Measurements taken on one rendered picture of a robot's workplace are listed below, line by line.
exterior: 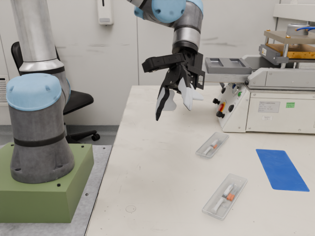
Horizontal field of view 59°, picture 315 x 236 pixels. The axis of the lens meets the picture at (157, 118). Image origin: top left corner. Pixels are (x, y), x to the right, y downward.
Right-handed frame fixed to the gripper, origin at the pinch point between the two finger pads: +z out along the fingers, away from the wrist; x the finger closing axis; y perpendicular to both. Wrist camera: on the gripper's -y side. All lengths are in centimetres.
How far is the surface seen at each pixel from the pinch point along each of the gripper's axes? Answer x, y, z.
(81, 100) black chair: 163, 13, -47
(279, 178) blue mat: -3.8, 37.8, 9.3
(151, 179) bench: 14.9, 5.9, 15.1
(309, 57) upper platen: -4, 54, -37
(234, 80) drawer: 15.2, 36.1, -27.6
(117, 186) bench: 17.3, -3.0, 18.5
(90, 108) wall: 201, 32, -54
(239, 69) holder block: 12.9, 36.1, -31.6
